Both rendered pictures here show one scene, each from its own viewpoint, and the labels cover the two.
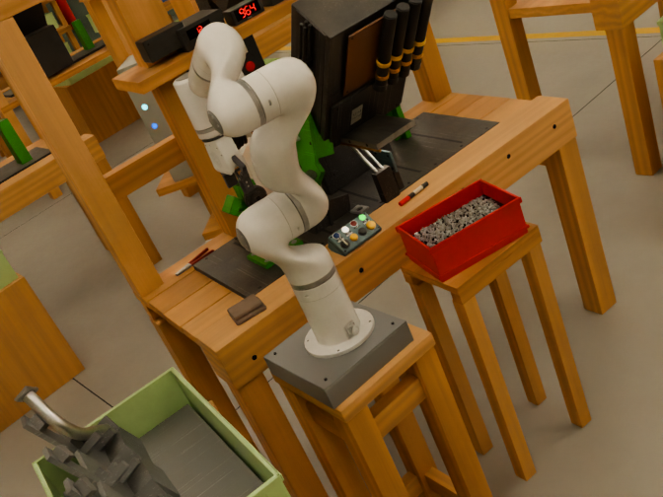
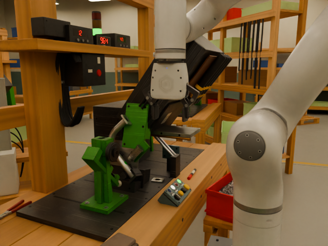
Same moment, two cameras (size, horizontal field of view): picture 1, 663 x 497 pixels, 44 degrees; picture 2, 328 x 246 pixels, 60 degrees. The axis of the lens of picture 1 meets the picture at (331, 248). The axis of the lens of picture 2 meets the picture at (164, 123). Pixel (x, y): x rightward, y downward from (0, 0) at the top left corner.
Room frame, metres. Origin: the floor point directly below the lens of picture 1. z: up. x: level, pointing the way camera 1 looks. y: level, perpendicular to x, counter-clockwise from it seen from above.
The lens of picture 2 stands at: (1.41, 0.69, 1.44)
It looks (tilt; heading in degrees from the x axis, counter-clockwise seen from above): 11 degrees down; 319
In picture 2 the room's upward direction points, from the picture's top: straight up
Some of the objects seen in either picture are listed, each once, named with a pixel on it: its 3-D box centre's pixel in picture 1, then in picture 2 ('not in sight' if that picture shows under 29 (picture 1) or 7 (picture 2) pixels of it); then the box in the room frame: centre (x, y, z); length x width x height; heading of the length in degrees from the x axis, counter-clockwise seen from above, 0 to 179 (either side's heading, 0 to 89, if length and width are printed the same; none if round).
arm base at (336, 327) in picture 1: (327, 305); (256, 235); (1.76, 0.07, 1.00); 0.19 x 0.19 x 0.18
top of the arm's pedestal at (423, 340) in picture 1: (350, 357); not in sight; (1.76, 0.07, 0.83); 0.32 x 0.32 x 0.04; 28
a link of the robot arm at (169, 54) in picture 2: (212, 127); (169, 55); (2.00, 0.15, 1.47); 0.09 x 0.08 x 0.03; 24
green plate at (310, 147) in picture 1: (312, 136); (138, 124); (2.48, -0.09, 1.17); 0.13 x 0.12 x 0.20; 114
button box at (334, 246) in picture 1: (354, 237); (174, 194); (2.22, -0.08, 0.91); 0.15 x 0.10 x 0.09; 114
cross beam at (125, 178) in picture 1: (259, 99); (76, 105); (2.90, 0.02, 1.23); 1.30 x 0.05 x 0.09; 114
